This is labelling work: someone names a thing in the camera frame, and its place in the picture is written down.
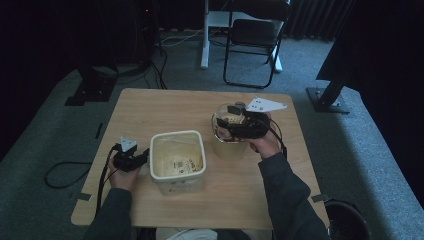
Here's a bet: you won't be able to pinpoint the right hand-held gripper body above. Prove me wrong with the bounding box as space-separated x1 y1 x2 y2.
234 97 288 140

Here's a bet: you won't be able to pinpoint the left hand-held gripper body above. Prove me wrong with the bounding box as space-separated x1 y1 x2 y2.
113 135 141 173

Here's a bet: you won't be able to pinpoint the container of red food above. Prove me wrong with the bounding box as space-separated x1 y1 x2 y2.
211 109 257 145

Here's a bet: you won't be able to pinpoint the beige bowl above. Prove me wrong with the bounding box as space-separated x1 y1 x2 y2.
211 139 250 161

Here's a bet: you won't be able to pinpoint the cream-rimmed square clear container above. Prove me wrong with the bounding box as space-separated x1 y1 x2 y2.
148 129 207 196

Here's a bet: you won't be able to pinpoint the person's left hand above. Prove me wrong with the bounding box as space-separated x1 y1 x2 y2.
108 163 143 193

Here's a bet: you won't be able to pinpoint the person's right hand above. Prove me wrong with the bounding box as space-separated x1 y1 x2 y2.
249 113 283 160

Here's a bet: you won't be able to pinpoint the black slanted stand with plate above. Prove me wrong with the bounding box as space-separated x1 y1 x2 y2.
306 74 352 115

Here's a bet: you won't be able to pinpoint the black stand with flat base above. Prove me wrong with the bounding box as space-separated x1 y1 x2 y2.
64 63 118 107

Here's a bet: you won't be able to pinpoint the black folding chair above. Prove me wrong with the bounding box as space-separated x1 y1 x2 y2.
222 0 293 90

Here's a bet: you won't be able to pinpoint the person's white clothing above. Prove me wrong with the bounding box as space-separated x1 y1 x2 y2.
154 227 218 240

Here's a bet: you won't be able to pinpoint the dark pleated curtain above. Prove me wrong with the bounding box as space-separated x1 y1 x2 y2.
285 0 356 43

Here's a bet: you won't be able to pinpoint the black round bin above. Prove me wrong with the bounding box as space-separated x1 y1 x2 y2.
323 199 372 240

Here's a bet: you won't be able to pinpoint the right hand-held gripper cable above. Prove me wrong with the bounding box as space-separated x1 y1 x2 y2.
266 117 289 160

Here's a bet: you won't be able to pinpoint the hand-held gripper cable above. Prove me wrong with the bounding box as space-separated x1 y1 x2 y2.
266 117 289 160
94 143 120 218

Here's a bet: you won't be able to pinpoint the left hand-held gripper cable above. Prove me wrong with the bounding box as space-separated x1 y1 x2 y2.
94 143 120 218

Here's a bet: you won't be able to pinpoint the white desk frame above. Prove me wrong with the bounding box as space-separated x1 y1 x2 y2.
199 0 284 74

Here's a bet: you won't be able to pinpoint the black floor cable loop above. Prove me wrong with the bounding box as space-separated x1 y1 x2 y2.
44 161 93 190

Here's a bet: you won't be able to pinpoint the white floor cables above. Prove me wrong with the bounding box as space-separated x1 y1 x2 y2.
155 27 205 48

